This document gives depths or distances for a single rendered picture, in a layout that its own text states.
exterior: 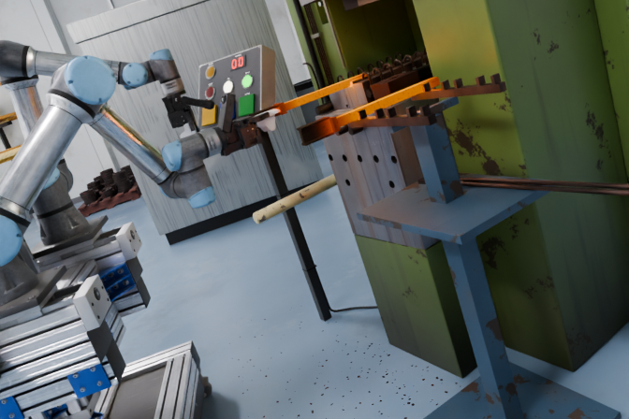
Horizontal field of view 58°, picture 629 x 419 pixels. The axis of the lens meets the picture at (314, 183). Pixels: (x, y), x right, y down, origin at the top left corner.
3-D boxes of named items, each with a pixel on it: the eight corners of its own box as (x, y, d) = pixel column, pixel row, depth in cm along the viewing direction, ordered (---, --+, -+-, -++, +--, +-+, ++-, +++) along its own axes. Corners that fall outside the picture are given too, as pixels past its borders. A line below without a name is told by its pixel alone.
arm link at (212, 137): (193, 132, 158) (203, 131, 151) (208, 126, 160) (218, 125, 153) (202, 157, 160) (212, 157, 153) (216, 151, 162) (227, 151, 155)
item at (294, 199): (260, 225, 204) (255, 212, 203) (255, 224, 209) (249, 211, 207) (354, 179, 224) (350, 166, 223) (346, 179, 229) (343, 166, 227)
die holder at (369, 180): (424, 250, 170) (383, 110, 159) (352, 233, 203) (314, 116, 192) (539, 178, 196) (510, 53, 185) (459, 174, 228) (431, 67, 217)
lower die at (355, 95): (369, 107, 175) (360, 79, 172) (333, 109, 192) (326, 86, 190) (460, 66, 194) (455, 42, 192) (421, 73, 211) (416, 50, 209)
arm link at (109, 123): (31, 91, 146) (168, 209, 169) (40, 85, 137) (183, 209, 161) (61, 61, 151) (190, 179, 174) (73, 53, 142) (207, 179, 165)
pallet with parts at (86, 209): (153, 180, 785) (141, 153, 776) (139, 198, 679) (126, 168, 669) (100, 197, 781) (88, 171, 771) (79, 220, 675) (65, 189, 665)
